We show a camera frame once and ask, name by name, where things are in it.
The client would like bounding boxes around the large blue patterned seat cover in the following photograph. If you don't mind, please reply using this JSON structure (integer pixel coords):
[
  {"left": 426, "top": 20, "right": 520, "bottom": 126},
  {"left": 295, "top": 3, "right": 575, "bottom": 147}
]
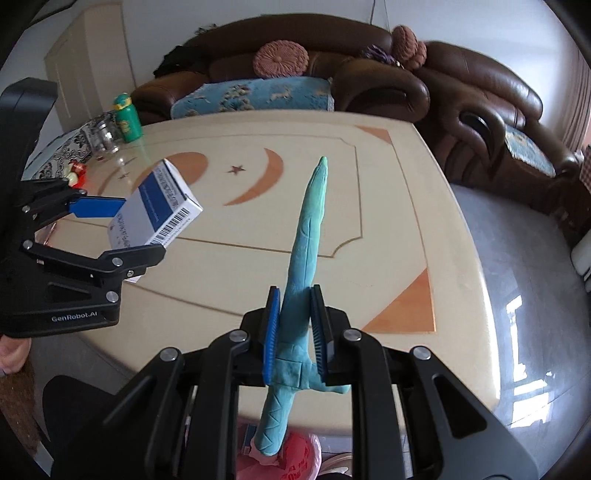
[{"left": 171, "top": 76, "right": 335, "bottom": 121}]

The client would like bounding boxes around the pink curtain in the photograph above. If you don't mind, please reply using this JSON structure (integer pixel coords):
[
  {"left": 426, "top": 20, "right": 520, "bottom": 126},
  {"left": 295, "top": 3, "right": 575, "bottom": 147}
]
[{"left": 561, "top": 46, "right": 591, "bottom": 153}]

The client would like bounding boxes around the green toy sword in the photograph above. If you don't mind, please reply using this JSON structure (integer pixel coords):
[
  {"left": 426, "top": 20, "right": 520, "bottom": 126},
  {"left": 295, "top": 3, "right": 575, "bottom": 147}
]
[{"left": 252, "top": 156, "right": 352, "bottom": 457}]

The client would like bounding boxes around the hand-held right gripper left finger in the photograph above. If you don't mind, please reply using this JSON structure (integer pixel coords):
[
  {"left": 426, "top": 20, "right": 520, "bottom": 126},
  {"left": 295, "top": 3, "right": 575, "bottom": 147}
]
[{"left": 99, "top": 285, "right": 282, "bottom": 480}]

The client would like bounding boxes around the person's black pants leg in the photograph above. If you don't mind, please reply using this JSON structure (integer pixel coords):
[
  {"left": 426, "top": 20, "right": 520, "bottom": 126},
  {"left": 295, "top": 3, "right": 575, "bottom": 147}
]
[{"left": 41, "top": 374, "right": 139, "bottom": 480}]

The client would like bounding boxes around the green bottle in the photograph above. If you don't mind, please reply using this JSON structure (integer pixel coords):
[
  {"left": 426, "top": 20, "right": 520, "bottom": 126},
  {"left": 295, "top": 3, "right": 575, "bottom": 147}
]
[{"left": 113, "top": 93, "right": 143, "bottom": 143}]

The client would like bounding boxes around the blue white medicine box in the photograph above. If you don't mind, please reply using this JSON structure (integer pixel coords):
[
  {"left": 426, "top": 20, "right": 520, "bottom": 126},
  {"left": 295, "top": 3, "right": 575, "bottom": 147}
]
[{"left": 107, "top": 158, "right": 205, "bottom": 283}]

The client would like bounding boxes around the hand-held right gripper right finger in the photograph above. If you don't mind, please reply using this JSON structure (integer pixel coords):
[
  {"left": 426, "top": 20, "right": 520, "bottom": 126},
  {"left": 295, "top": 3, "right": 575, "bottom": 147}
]
[{"left": 309, "top": 284, "right": 541, "bottom": 480}]

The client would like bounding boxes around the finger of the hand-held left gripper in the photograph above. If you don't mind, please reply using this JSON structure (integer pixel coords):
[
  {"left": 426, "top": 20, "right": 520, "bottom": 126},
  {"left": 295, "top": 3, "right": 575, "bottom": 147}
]
[
  {"left": 21, "top": 240, "right": 167, "bottom": 281},
  {"left": 18, "top": 178, "right": 126, "bottom": 227}
]

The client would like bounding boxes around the brown woven cloth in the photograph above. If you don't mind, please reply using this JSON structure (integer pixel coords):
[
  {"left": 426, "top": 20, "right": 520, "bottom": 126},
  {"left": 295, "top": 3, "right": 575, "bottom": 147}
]
[{"left": 0, "top": 357, "right": 42, "bottom": 455}]

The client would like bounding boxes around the glass jar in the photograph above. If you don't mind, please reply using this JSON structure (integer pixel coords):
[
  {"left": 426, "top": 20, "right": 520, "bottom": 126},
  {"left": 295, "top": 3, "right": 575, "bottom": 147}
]
[{"left": 90, "top": 115, "right": 121, "bottom": 155}]

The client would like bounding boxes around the white appliance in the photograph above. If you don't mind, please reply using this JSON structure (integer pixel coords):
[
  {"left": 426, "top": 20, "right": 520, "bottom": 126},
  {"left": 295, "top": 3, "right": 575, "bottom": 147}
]
[{"left": 570, "top": 228, "right": 591, "bottom": 294}]

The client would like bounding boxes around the large round pink cushion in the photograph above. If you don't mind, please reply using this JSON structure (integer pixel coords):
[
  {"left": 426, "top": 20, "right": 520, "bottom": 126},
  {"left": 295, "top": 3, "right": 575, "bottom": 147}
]
[{"left": 253, "top": 40, "right": 310, "bottom": 78}]

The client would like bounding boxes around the black clothing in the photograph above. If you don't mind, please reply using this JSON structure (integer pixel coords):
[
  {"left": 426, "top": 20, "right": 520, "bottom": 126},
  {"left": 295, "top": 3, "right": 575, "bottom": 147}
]
[{"left": 152, "top": 44, "right": 211, "bottom": 79}]

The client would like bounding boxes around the short brown leather sofa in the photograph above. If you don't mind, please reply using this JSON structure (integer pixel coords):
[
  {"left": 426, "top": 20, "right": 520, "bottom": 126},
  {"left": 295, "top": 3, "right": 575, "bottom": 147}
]
[{"left": 418, "top": 41, "right": 580, "bottom": 213}]

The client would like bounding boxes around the red plastic bag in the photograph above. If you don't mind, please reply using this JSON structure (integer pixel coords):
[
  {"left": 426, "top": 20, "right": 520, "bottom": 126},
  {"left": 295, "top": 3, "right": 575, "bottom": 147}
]
[{"left": 238, "top": 425, "right": 324, "bottom": 480}]

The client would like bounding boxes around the purple knitted cloth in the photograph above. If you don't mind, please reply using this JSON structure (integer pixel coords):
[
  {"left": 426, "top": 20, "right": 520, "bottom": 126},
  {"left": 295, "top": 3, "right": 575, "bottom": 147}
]
[{"left": 360, "top": 45, "right": 398, "bottom": 65}]

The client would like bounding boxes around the small round pink cushion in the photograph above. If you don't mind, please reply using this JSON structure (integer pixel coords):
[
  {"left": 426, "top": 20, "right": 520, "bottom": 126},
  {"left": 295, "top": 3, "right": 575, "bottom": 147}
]
[{"left": 392, "top": 25, "right": 428, "bottom": 70}]

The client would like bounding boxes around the beige cabinet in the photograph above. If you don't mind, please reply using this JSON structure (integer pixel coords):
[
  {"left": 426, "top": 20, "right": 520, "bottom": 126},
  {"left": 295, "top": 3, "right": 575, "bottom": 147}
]
[{"left": 44, "top": 4, "right": 139, "bottom": 139}]

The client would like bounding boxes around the person's left hand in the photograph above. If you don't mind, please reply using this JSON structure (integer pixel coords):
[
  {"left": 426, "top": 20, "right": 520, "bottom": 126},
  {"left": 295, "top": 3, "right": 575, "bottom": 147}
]
[{"left": 0, "top": 336, "right": 31, "bottom": 376}]

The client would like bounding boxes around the long brown leather sofa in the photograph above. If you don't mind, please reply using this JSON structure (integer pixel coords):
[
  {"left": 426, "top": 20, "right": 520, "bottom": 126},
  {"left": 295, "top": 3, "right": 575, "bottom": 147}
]
[{"left": 130, "top": 13, "right": 430, "bottom": 125}]

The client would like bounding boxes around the small blue patterned seat cover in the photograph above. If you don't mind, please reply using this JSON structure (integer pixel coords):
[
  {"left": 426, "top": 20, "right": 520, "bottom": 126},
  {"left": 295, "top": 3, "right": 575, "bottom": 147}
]
[{"left": 503, "top": 124, "right": 557, "bottom": 178}]

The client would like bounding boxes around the black white patterned box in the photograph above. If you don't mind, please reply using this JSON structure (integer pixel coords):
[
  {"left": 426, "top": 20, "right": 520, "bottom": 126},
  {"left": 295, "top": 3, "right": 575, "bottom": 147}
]
[{"left": 21, "top": 121, "right": 100, "bottom": 183}]

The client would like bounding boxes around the red fruit tray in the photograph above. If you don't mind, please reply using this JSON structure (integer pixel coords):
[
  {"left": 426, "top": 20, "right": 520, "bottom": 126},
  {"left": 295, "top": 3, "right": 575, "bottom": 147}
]
[{"left": 65, "top": 161, "right": 88, "bottom": 188}]

